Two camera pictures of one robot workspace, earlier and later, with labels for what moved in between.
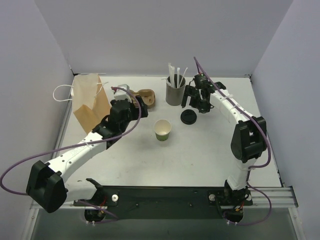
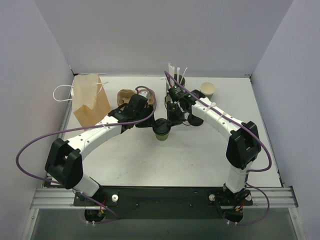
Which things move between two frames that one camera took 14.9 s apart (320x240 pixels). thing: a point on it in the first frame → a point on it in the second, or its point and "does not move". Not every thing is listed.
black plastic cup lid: [188, 116] → [161, 126]
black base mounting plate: [167, 202] does not move
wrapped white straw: [172, 74] does not move
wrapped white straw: [178, 77] does not move
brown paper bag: [90, 104] does not move
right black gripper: [192, 92] → [175, 118]
